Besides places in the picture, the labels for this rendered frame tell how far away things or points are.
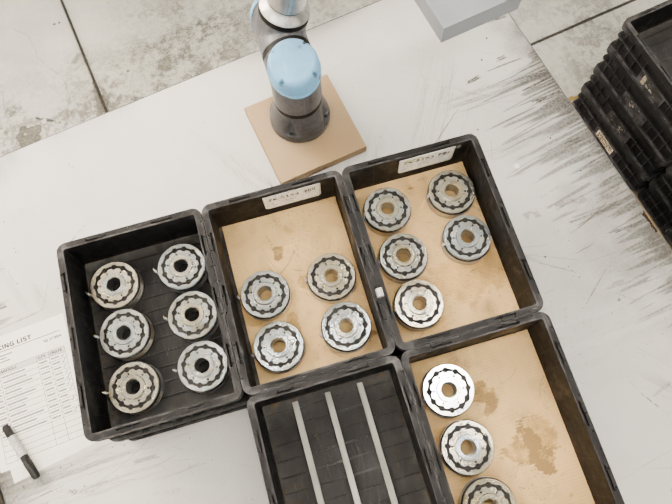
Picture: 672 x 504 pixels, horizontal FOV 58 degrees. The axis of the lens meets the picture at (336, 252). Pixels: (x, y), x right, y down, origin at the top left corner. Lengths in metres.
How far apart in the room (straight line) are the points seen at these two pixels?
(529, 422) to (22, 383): 1.11
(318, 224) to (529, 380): 0.55
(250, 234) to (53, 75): 1.61
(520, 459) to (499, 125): 0.82
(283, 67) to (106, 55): 1.46
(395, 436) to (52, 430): 0.76
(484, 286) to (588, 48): 1.61
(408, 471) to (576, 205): 0.76
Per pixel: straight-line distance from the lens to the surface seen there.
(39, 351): 1.56
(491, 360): 1.29
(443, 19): 1.50
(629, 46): 2.08
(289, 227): 1.34
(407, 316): 1.25
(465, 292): 1.31
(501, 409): 1.29
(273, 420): 1.26
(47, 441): 1.53
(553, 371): 1.27
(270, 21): 1.42
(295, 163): 1.51
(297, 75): 1.37
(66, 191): 1.66
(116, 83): 2.66
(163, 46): 2.70
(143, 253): 1.39
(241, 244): 1.34
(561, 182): 1.60
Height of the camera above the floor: 2.08
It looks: 72 degrees down
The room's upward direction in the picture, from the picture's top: 4 degrees counter-clockwise
